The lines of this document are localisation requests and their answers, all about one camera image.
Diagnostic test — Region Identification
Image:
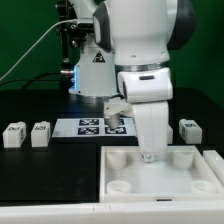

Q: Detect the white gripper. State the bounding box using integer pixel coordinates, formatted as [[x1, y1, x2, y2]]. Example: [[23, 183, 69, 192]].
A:
[[118, 68, 173, 163]]

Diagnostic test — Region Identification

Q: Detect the white square tabletop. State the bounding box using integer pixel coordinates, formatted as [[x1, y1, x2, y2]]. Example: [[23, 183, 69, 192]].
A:
[[100, 146, 224, 202]]

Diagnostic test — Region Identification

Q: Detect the white L-shaped obstacle fence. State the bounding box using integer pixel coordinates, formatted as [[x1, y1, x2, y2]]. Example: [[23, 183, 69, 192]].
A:
[[0, 150, 224, 224]]

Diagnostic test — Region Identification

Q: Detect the white sheet with markers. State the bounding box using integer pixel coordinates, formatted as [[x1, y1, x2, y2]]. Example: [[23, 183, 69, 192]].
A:
[[52, 118, 136, 138]]

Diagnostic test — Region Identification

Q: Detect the black cable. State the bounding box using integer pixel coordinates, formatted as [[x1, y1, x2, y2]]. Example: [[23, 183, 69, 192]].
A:
[[0, 71, 73, 90]]

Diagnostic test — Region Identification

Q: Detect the white cable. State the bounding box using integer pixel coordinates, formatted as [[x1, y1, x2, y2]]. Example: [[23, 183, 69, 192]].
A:
[[0, 18, 78, 82]]

